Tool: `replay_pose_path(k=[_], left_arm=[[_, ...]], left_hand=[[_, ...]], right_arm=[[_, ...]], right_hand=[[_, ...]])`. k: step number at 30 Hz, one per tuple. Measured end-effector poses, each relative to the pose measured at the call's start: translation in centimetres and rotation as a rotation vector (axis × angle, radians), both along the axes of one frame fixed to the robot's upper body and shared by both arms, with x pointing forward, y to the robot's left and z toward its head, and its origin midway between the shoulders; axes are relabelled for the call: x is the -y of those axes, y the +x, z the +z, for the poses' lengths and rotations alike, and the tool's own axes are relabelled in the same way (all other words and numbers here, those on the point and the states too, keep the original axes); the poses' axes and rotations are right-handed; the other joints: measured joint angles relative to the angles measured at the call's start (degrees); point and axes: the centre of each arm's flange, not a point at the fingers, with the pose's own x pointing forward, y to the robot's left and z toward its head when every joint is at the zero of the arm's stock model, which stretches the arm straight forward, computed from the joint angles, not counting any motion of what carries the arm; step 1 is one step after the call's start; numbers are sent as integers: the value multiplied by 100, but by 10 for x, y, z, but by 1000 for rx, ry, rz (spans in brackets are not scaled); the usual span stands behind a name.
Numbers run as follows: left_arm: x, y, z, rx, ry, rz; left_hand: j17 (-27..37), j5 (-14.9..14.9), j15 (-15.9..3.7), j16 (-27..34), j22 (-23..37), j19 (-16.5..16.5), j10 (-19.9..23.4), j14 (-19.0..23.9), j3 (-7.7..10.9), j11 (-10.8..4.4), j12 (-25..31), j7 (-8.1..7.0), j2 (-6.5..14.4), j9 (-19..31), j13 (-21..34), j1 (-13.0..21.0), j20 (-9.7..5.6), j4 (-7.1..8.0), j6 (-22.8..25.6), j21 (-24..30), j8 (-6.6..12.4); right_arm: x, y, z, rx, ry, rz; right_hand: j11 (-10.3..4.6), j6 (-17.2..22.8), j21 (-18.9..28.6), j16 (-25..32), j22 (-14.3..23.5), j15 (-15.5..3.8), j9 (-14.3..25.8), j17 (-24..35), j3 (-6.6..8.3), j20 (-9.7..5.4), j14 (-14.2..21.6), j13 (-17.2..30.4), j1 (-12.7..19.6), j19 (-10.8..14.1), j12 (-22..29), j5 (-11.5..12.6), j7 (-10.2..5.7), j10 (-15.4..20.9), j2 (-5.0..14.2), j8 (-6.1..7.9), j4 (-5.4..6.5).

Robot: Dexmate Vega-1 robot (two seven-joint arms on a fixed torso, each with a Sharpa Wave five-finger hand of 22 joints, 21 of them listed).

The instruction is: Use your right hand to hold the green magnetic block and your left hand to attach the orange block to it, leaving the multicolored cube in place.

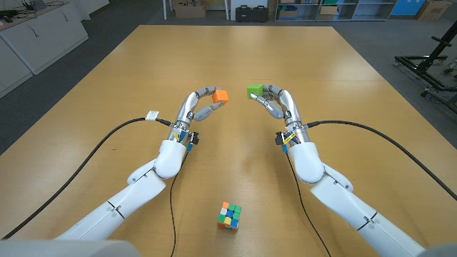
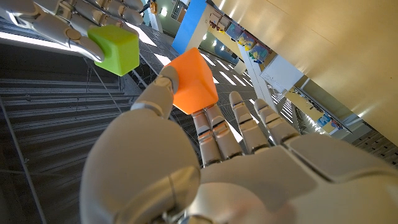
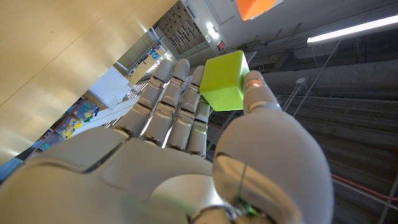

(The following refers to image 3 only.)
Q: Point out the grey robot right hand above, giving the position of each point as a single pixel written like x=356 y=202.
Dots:
x=140 y=180

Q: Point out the green magnetic block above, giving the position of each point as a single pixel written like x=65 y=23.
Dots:
x=224 y=82

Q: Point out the orange magnetic block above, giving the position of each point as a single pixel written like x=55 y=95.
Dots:
x=253 y=7

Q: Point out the red lit sign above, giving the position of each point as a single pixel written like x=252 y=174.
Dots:
x=221 y=45

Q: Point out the dark pegboard panel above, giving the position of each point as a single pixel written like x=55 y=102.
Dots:
x=183 y=28

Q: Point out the fluorescent tube light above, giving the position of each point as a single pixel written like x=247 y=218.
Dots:
x=351 y=30

